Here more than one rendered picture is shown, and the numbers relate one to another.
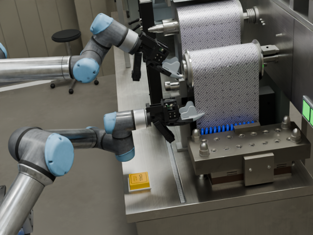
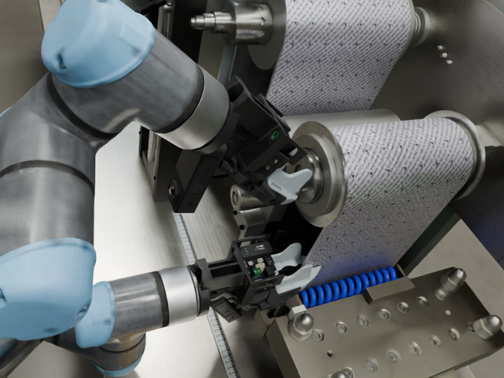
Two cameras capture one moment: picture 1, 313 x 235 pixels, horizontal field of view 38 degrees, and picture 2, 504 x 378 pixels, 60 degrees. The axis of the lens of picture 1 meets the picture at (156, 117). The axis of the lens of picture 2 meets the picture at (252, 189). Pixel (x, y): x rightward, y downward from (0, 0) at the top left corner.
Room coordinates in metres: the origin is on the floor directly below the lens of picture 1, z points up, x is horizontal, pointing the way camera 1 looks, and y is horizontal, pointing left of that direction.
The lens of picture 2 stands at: (1.19, 0.17, 1.65)
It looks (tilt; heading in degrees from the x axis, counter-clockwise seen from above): 46 degrees down; 327
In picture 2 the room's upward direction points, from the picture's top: 19 degrees clockwise
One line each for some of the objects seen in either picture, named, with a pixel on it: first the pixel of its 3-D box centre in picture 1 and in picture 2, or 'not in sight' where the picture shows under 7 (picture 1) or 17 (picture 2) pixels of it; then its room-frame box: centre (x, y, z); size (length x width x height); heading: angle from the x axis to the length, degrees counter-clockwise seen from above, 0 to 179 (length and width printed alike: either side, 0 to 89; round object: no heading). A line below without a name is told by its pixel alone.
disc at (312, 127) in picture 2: (188, 69); (313, 174); (1.53, -0.14, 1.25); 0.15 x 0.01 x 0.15; 3
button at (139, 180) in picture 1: (139, 180); not in sight; (1.36, 0.09, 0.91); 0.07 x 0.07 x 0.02; 3
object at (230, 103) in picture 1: (227, 105); (364, 248); (1.48, -0.26, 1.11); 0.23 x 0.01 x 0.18; 93
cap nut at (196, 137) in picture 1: (195, 134); (303, 324); (1.40, -0.13, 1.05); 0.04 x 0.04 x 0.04
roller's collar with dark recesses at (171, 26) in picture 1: (170, 26); (246, 23); (1.78, -0.10, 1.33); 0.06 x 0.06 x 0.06; 3
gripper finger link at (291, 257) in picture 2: (191, 108); (292, 255); (1.49, -0.13, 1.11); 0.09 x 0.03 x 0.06; 94
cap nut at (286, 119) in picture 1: (286, 120); (455, 277); (1.42, -0.46, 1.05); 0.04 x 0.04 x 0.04
